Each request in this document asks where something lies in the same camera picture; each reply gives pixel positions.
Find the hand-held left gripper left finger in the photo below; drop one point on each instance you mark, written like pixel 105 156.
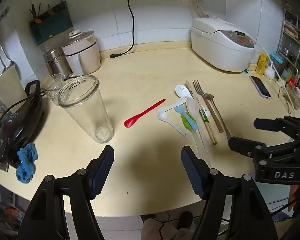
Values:
pixel 103 170

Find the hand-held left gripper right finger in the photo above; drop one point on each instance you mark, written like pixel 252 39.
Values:
pixel 192 172

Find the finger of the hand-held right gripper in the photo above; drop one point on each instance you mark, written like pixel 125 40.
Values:
pixel 242 145
pixel 265 124

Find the white plastic measuring spoon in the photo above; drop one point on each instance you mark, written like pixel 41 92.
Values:
pixel 176 128
pixel 163 115

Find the tall clear glass jar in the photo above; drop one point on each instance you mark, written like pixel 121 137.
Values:
pixel 87 110

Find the light blue plastic spoon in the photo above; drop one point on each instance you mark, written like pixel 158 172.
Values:
pixel 180 109

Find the red plastic spoon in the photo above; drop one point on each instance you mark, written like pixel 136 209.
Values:
pixel 140 116

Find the metal fork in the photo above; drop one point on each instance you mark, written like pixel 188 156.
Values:
pixel 198 88

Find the white ceramic printed spoon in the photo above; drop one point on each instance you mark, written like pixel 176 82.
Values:
pixel 182 90

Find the smartphone in purple case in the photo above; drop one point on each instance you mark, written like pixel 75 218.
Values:
pixel 260 86

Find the small white bottle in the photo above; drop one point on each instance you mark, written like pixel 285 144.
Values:
pixel 269 72

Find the yellow carton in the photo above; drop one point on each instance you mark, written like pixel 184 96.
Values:
pixel 262 63

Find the blue cloth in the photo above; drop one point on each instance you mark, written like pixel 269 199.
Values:
pixel 26 165

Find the white rice cooker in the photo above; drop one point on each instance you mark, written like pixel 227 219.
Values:
pixel 220 47

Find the metal kitchen rack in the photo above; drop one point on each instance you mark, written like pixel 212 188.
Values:
pixel 292 35

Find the ribbed glass tumbler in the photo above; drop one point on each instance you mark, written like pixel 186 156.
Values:
pixel 51 90

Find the black electric griddle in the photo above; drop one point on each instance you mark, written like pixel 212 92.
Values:
pixel 20 120

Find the stainless steel canister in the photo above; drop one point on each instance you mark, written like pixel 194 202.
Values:
pixel 56 61

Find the pink electric pot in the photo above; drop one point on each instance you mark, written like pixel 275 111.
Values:
pixel 83 52

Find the beige cutting board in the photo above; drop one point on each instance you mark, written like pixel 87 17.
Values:
pixel 8 87

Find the hanging metal spatula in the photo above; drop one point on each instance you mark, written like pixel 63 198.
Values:
pixel 2 55

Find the teal wall utensil holder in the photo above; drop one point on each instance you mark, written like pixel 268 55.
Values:
pixel 52 27

